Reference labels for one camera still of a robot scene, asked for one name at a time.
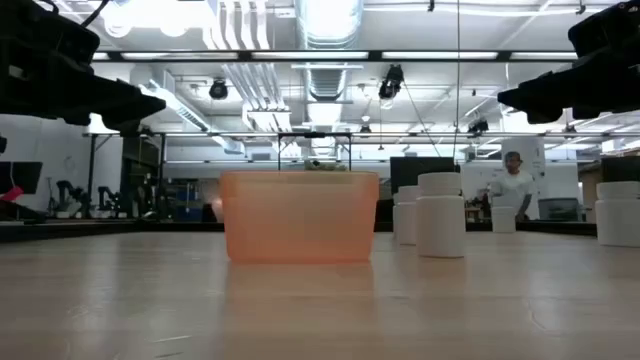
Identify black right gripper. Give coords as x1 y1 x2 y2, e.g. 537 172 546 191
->
497 0 640 125

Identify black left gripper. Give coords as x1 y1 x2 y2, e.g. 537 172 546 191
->
0 0 167 135

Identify white pill bottle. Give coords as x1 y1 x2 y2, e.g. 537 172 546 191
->
594 180 640 248
490 205 517 234
416 172 467 259
392 185 421 246

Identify orange translucent plastic basket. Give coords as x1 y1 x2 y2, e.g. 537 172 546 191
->
219 170 380 265

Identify person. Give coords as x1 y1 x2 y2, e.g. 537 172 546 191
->
485 151 535 222

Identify black cabinet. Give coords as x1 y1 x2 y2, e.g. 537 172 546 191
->
601 156 640 184

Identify black monitor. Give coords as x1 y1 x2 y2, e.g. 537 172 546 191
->
0 161 44 195

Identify grey monitor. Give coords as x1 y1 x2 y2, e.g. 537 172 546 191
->
537 197 581 222

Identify blue storage bins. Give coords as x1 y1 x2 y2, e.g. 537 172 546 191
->
174 182 204 222

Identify black board panel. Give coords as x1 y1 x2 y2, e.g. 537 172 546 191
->
389 156 456 195

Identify overhead LED light bar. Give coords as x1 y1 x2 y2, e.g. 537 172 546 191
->
89 48 581 63

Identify thin hanging cable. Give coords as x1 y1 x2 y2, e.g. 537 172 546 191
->
452 0 462 161

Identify black aluminium table frame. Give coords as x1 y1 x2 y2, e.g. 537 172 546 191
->
0 218 599 245

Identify distant black rig frame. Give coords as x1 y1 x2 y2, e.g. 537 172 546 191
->
277 131 353 172

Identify silver ventilation duct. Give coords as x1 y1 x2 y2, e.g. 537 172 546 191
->
294 0 365 101

